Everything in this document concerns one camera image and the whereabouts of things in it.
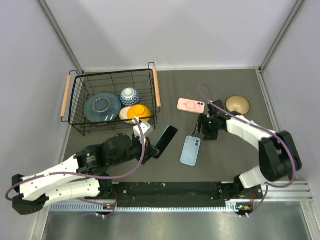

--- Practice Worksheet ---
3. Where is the pink phone case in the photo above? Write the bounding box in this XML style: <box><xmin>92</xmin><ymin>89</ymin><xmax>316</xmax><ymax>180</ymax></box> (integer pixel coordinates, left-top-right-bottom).
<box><xmin>177</xmin><ymin>98</ymin><xmax>205</xmax><ymax>114</ymax></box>

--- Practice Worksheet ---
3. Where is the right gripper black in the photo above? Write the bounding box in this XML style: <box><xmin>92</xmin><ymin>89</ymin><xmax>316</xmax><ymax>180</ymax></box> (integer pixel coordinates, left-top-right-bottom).
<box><xmin>192</xmin><ymin>113</ymin><xmax>219</xmax><ymax>141</ymax></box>

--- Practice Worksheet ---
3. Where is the blue white patterned bowl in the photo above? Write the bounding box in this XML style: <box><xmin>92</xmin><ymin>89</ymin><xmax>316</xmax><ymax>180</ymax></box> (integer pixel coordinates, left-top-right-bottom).
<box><xmin>120</xmin><ymin>87</ymin><xmax>141</xmax><ymax>107</ymax></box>

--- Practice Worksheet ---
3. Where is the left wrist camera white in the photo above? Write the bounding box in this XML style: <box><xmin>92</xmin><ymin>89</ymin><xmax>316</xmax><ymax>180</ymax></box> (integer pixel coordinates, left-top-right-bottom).
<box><xmin>133</xmin><ymin>121</ymin><xmax>154</xmax><ymax>143</ymax></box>

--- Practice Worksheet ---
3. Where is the wooden basket handle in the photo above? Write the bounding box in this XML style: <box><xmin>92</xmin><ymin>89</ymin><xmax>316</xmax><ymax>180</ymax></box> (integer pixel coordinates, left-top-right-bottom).
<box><xmin>60</xmin><ymin>74</ymin><xmax>72</xmax><ymax>118</ymax></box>
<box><xmin>152</xmin><ymin>66</ymin><xmax>162</xmax><ymax>108</ymax></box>

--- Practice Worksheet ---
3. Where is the black wire basket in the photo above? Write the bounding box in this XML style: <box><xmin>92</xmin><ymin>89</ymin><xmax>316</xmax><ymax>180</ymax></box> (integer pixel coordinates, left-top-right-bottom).
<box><xmin>60</xmin><ymin>62</ymin><xmax>161</xmax><ymax>136</ymax></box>

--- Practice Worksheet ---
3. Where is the teal smartphone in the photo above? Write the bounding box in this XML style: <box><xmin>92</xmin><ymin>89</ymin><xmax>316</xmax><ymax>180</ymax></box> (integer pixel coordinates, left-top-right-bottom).
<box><xmin>153</xmin><ymin>125</ymin><xmax>178</xmax><ymax>159</ymax></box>

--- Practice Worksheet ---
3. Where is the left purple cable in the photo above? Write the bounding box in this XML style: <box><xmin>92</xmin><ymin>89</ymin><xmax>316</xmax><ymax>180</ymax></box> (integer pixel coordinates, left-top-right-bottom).
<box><xmin>5</xmin><ymin>117</ymin><xmax>148</xmax><ymax>218</ymax></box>

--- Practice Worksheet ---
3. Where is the white slotted cable duct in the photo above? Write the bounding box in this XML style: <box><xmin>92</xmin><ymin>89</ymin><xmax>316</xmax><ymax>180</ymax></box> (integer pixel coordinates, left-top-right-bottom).
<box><xmin>49</xmin><ymin>201</ymin><xmax>252</xmax><ymax>213</ymax></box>

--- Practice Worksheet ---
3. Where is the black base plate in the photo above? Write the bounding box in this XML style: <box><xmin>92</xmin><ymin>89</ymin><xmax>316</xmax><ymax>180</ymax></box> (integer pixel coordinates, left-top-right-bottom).
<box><xmin>87</xmin><ymin>182</ymin><xmax>263</xmax><ymax>207</ymax></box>

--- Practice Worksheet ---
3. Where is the right wooden basket handle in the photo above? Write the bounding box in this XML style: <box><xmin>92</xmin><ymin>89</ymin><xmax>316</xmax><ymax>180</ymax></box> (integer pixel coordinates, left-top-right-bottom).
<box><xmin>152</xmin><ymin>66</ymin><xmax>162</xmax><ymax>108</ymax></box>

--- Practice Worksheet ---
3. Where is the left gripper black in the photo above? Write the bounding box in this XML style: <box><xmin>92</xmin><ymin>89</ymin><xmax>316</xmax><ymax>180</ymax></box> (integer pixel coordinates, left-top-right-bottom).
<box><xmin>109</xmin><ymin>134</ymin><xmax>159</xmax><ymax>167</ymax></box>

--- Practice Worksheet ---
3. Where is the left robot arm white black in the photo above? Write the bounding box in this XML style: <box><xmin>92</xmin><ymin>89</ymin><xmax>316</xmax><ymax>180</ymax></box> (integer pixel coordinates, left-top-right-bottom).
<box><xmin>11</xmin><ymin>133</ymin><xmax>160</xmax><ymax>215</ymax></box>

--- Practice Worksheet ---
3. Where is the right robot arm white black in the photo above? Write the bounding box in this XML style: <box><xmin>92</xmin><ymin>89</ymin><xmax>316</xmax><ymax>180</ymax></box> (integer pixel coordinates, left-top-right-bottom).
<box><xmin>194</xmin><ymin>100</ymin><xmax>302</xmax><ymax>198</ymax></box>

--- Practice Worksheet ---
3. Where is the cream white bowl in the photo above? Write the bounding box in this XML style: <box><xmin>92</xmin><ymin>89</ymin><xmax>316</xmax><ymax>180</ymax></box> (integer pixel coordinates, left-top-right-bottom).
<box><xmin>119</xmin><ymin>106</ymin><xmax>131</xmax><ymax>124</ymax></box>

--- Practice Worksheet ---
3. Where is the yellow bowl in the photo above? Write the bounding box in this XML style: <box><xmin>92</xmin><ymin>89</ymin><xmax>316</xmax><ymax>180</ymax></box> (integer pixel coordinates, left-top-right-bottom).
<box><xmin>127</xmin><ymin>104</ymin><xmax>152</xmax><ymax>124</ymax></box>

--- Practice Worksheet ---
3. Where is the purple cable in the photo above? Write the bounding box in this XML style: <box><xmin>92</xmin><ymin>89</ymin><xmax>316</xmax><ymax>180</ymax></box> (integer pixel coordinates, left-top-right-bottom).
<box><xmin>198</xmin><ymin>82</ymin><xmax>298</xmax><ymax>218</ymax></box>
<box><xmin>5</xmin><ymin>117</ymin><xmax>148</xmax><ymax>218</ymax></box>

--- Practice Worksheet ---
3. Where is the left wooden basket handle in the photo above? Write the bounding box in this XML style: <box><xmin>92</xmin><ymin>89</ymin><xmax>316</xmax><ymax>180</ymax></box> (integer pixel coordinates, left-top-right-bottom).
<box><xmin>60</xmin><ymin>74</ymin><xmax>72</xmax><ymax>118</ymax></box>

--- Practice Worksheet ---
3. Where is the gold brown bowl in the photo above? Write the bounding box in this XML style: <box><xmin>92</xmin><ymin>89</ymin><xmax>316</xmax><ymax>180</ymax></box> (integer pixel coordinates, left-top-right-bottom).
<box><xmin>225</xmin><ymin>95</ymin><xmax>251</xmax><ymax>115</ymax></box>

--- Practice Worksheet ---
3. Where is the light blue phone case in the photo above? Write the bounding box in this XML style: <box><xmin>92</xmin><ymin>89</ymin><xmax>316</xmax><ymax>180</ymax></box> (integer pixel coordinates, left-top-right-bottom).
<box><xmin>180</xmin><ymin>135</ymin><xmax>201</xmax><ymax>167</ymax></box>

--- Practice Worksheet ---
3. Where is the dark blue ceramic plate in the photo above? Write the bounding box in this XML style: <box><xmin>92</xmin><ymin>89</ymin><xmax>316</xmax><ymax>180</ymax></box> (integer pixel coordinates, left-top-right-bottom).
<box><xmin>83</xmin><ymin>92</ymin><xmax>122</xmax><ymax>123</ymax></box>

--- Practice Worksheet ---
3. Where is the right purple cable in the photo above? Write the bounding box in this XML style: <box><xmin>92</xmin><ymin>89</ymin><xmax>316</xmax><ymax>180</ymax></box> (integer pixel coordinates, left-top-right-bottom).
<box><xmin>198</xmin><ymin>82</ymin><xmax>298</xmax><ymax>218</ymax></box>

